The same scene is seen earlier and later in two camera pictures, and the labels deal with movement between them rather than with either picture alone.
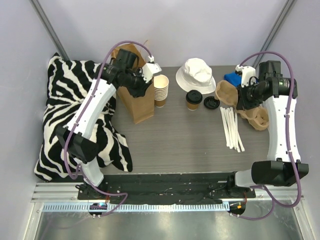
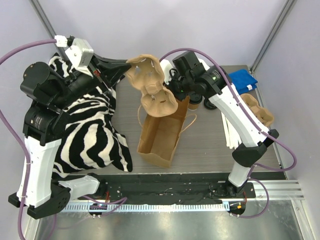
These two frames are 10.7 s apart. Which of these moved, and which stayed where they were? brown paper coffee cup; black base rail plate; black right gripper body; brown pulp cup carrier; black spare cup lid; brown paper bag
Moved: brown pulp cup carrier; brown paper bag; black right gripper body
Stayed: brown paper coffee cup; black base rail plate; black spare cup lid
